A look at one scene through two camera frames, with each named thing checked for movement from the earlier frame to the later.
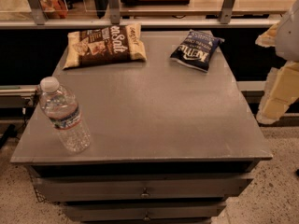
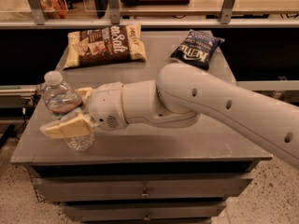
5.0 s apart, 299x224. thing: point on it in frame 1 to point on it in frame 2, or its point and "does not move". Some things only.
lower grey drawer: x=145 y=213 does not move
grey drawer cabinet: x=168 y=145 does not move
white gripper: x=288 y=36 to x=106 y=106
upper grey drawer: x=83 y=189 does not move
